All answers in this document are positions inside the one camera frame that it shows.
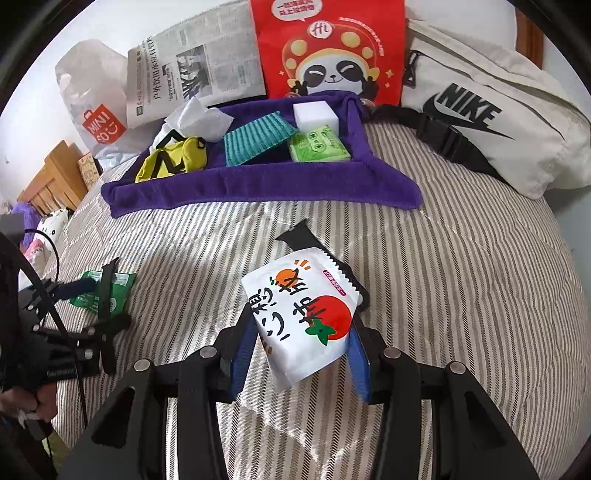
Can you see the purple fluffy item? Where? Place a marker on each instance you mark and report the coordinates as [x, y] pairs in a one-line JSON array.
[[25, 217]]

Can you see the grey plastic shopping bag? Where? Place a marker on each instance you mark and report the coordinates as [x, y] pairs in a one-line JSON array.
[[92, 92]]

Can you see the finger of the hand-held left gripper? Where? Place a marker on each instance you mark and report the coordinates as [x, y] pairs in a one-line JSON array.
[[76, 288], [111, 330]]

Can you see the person's left hand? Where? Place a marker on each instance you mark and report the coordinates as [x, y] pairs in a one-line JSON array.
[[39, 399]]

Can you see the red paper panda bag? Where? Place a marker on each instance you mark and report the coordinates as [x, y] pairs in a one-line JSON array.
[[328, 46]]

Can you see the light green wipes pack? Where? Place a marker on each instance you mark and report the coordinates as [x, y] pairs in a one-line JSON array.
[[318, 146]]

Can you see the dark green tissue pack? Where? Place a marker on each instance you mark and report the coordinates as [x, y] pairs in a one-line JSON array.
[[121, 286]]

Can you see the white spotted pillow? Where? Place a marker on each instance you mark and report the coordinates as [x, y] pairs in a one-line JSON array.
[[53, 226]]

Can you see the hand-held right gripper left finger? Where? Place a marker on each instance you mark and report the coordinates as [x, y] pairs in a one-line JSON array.
[[244, 355]]

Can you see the purple cloth tray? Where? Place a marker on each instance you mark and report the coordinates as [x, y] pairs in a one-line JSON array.
[[277, 184]]

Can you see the striped bed sheet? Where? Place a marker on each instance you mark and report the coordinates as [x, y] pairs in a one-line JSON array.
[[461, 300]]

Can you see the white sock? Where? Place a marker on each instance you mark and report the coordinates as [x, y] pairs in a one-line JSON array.
[[203, 122]]

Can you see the pink printed cloth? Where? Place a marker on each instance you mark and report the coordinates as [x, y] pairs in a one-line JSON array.
[[37, 251]]

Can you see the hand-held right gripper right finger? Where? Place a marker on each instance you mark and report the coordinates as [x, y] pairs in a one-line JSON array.
[[360, 364]]

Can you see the light wooden headboard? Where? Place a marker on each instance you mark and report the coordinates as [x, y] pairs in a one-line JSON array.
[[51, 180]]

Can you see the yellow black sock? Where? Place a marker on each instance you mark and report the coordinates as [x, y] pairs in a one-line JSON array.
[[171, 159]]

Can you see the teal striped cleaning cloth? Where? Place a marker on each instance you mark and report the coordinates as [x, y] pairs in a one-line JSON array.
[[254, 138]]

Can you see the white sponge block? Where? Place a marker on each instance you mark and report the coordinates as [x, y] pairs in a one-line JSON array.
[[316, 115]]

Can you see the folded newspaper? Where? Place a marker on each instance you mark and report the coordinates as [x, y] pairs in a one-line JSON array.
[[198, 69]]

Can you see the patterned brown notebook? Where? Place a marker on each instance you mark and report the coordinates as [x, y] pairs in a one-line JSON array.
[[87, 170]]

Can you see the brown wooden frame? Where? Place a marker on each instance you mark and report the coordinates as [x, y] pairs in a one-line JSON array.
[[530, 41]]

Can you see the white waist bag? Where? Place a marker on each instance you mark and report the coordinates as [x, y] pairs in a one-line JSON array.
[[485, 115]]

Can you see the white tomato print packet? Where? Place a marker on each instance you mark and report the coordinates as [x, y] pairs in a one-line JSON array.
[[300, 323]]

